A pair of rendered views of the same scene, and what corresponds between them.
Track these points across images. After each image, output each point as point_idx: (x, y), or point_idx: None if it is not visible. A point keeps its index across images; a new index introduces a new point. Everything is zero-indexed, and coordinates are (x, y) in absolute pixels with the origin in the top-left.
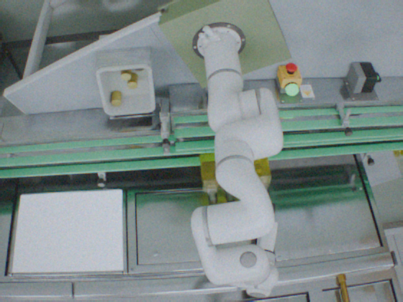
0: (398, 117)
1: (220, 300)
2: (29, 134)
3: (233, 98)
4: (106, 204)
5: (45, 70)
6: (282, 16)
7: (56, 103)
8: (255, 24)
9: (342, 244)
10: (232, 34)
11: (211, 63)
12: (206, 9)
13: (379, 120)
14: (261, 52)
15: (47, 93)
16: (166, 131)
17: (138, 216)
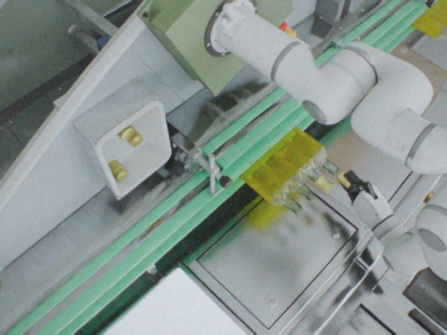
0: (384, 24)
1: (363, 295)
2: (32, 290)
3: (338, 71)
4: (178, 295)
5: (4, 194)
6: None
7: (38, 228)
8: None
9: (402, 168)
10: (247, 5)
11: (263, 48)
12: None
13: (373, 35)
14: (269, 17)
15: (21, 222)
16: (215, 167)
17: (221, 280)
